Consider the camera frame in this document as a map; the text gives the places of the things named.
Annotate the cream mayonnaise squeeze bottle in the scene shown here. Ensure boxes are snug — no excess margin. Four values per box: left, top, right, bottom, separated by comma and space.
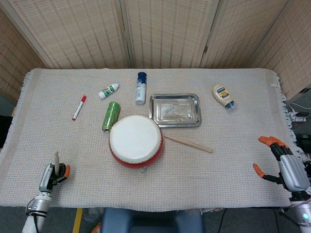
211, 84, 236, 111

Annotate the woven folding screen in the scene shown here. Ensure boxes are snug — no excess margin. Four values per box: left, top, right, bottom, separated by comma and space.
0, 0, 311, 102

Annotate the green drink can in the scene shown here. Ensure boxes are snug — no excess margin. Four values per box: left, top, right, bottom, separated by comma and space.
102, 101, 121, 133

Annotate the red and white drum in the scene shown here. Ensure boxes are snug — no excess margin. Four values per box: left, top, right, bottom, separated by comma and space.
108, 114, 165, 174

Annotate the white green glue bottle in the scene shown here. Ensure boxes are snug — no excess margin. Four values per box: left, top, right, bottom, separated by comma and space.
98, 83, 120, 100

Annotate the beige waffle tablecloth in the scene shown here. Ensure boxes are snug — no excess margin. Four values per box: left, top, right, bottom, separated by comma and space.
0, 67, 304, 212

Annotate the wooden drumstick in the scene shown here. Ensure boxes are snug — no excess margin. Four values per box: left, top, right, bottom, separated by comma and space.
53, 151, 60, 176
164, 135, 214, 154

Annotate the white bottle with blue cap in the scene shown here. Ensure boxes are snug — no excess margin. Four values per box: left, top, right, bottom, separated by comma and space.
135, 71, 147, 105

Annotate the red whiteboard marker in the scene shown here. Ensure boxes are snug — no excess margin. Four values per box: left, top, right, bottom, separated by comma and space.
71, 95, 87, 121

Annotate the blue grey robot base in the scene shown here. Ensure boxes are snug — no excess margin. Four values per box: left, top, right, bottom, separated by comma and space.
101, 207, 205, 233

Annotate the rectangular stainless steel tray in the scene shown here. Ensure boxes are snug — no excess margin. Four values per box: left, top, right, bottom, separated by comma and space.
149, 93, 202, 128

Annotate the white power strip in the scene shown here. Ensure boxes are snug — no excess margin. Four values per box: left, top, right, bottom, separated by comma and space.
290, 114, 307, 123

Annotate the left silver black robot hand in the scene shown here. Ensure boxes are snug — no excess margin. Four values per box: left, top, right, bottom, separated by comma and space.
38, 163, 71, 194

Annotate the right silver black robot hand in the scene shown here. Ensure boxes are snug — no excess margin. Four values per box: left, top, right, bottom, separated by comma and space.
252, 135, 311, 195

